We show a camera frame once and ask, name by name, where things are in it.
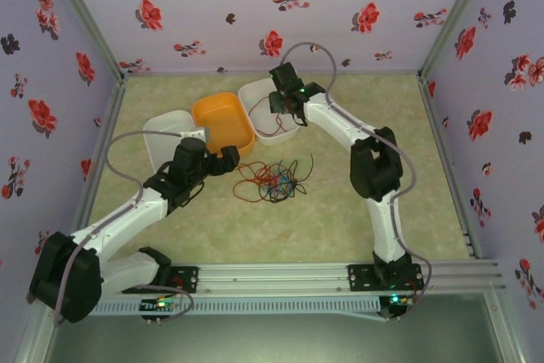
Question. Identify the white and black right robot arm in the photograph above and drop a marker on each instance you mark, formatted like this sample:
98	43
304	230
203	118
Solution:
336	120

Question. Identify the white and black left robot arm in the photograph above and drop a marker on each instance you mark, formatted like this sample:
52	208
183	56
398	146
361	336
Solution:
127	214

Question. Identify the small white plastic bin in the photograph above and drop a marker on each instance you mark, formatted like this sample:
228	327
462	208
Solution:
255	97

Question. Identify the orange plastic bin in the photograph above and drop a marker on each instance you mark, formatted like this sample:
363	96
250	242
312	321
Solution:
221	120

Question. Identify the large white plastic bin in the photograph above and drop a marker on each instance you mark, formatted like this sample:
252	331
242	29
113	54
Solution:
163	133

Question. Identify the aluminium side rail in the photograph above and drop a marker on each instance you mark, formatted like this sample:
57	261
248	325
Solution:
442	146
104	142

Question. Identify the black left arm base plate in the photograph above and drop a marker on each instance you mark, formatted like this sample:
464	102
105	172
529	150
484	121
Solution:
189	280

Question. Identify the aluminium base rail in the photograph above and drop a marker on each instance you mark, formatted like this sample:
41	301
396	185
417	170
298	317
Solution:
276	278

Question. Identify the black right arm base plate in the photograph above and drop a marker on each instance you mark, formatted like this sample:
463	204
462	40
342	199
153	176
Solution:
361	278

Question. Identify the aluminium corner post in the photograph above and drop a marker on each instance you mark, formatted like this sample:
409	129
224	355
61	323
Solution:
81	10
459	10

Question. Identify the aluminium lower frame bar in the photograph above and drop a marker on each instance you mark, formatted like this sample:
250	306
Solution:
30	342
508	329

